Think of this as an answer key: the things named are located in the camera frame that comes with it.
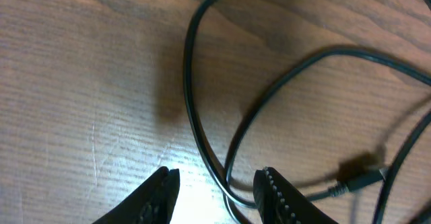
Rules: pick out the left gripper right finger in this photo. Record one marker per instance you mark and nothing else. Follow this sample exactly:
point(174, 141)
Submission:
point(279, 202)

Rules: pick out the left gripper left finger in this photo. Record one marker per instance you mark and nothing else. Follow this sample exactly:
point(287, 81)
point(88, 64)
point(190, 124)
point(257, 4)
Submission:
point(153, 202)

